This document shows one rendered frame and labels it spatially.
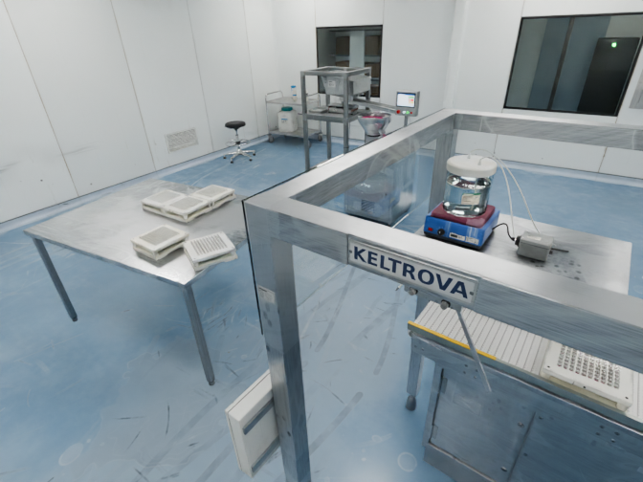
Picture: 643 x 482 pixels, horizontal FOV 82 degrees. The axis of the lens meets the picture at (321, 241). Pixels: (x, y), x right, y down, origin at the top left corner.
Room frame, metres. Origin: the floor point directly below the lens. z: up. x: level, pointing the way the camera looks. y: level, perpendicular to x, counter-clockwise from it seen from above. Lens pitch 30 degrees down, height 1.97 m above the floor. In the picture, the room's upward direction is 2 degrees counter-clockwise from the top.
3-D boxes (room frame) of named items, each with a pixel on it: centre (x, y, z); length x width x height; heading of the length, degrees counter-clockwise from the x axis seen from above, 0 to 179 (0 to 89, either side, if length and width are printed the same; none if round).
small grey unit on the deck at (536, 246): (1.00, -0.66, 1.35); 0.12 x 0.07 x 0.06; 52
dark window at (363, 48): (7.26, -0.58, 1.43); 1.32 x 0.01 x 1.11; 54
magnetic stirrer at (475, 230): (1.16, -0.49, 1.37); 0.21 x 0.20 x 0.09; 142
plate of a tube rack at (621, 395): (0.88, -0.90, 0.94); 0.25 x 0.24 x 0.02; 143
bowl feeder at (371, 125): (4.11, -0.68, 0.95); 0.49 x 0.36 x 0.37; 54
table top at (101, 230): (2.42, 1.13, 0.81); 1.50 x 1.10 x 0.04; 62
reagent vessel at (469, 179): (1.16, -0.50, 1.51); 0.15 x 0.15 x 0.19
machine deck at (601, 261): (1.09, -0.66, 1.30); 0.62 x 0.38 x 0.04; 52
